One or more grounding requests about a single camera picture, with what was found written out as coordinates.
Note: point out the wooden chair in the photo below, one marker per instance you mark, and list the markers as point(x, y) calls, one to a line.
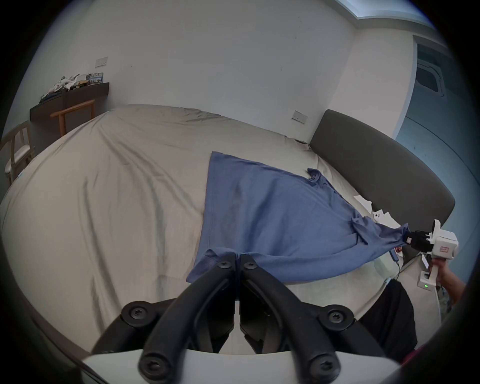
point(17, 150)
point(73, 114)

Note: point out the white wall switch plate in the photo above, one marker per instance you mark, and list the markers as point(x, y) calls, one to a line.
point(299, 116)
point(101, 62)

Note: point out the person's right forearm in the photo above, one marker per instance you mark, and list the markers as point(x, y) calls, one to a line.
point(456, 288)

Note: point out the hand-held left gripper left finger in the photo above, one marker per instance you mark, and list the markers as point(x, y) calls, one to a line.
point(195, 300)

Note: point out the person's right hand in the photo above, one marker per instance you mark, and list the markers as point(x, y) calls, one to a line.
point(441, 270)

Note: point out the blue shirt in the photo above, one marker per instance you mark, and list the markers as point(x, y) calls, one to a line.
point(277, 217)

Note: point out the person's legs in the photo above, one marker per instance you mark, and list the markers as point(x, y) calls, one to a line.
point(393, 318)

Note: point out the white paper sheet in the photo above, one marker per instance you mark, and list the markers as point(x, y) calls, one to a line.
point(364, 203)

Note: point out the bed with beige sheet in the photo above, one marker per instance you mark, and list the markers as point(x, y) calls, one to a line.
point(112, 210)

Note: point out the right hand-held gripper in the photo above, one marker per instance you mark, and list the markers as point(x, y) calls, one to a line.
point(444, 245)

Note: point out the dark grey padded headboard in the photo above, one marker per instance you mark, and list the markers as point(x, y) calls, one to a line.
point(375, 161)

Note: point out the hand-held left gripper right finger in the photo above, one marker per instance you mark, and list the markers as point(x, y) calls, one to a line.
point(285, 303)

